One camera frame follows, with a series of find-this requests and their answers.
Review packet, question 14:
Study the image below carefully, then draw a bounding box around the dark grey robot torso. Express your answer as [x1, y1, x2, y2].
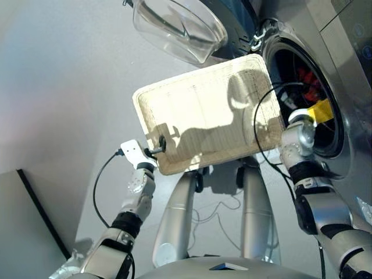
[133, 255, 320, 279]

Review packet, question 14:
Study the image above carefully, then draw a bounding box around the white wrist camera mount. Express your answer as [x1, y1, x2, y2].
[287, 98, 334, 126]
[120, 139, 159, 170]

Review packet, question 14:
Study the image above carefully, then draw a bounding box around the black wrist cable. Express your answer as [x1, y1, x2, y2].
[253, 82, 326, 279]
[92, 148, 123, 229]

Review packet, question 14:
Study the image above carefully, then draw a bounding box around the grey washing machine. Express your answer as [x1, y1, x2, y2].
[249, 0, 372, 233]

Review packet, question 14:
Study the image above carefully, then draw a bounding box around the coral red garment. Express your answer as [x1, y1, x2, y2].
[296, 67, 324, 103]

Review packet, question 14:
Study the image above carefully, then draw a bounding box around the round glass washing machine door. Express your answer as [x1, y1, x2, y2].
[121, 0, 261, 66]

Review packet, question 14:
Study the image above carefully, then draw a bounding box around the pale woven laundry basket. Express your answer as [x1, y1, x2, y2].
[132, 53, 286, 177]

